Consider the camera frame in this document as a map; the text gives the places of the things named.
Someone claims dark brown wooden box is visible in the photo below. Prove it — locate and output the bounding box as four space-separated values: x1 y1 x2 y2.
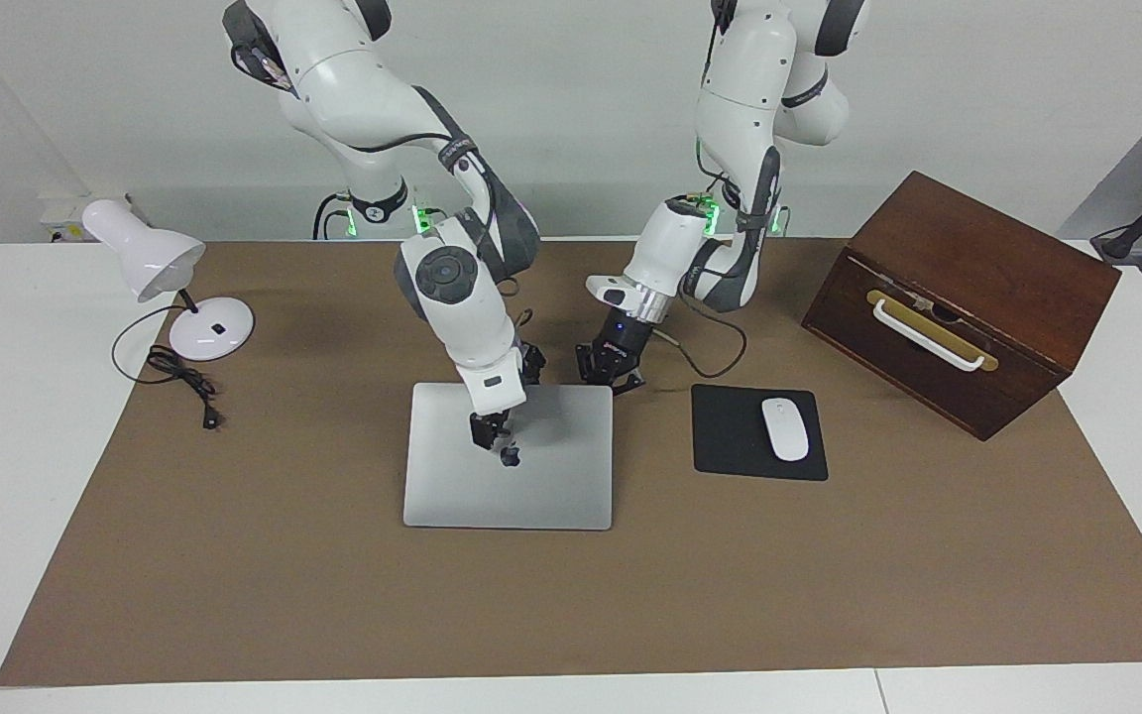
801 171 1122 442

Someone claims white power strip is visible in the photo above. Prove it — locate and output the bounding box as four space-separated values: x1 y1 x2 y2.
41 193 151 245

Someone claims white box handle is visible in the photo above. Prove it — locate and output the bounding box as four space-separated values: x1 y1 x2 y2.
873 298 986 373

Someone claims silver laptop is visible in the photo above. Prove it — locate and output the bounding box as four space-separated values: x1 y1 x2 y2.
402 383 615 532

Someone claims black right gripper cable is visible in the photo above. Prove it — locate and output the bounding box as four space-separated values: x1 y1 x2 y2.
343 129 534 333

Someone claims white computer mouse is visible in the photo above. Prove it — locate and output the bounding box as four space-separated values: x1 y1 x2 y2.
761 397 811 463

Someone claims black arm base cable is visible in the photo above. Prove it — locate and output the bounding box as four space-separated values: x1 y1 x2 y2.
311 191 354 240

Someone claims brown paper table mat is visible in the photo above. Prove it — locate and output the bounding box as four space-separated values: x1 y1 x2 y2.
0 238 1142 688

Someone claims black lamp power cable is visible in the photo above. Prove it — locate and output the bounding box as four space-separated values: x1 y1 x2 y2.
112 304 225 430

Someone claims black mouse pad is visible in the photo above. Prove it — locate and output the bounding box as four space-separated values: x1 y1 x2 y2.
691 384 830 482

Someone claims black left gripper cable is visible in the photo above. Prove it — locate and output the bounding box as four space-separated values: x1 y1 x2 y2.
652 288 748 381

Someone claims white desk lamp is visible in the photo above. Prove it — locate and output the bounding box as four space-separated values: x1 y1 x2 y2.
82 198 256 362

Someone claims brass handle plate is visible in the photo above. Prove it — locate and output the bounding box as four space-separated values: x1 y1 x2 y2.
866 289 999 373

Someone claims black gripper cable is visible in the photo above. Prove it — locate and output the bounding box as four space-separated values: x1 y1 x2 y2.
343 129 534 333
652 288 748 381

